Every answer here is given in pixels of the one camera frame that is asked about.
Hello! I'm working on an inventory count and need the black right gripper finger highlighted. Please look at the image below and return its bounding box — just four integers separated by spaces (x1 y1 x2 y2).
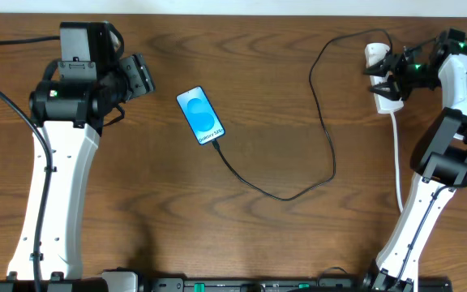
363 54 397 77
370 81 401 101

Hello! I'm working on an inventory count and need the blue Galaxy smartphone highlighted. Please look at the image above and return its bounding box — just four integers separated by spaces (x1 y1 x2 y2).
176 86 225 145

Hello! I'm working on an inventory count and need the black USB charging cable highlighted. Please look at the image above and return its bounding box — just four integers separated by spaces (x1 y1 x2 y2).
211 28 395 202

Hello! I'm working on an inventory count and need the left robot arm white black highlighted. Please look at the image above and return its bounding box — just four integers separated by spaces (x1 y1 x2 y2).
0 21 155 291

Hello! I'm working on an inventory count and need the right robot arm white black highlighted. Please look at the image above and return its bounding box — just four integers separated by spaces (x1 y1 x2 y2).
360 28 467 291

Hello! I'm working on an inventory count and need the white power strip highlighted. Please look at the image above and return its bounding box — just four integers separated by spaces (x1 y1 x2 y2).
364 43 405 115

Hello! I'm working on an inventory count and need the white power strip cord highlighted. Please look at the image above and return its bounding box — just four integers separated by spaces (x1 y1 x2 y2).
389 111 405 214

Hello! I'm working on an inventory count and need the black left camera cable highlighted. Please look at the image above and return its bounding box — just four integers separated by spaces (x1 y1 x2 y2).
0 34 61 292

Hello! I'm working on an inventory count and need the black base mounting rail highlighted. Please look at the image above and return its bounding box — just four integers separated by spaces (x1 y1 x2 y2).
148 277 453 292

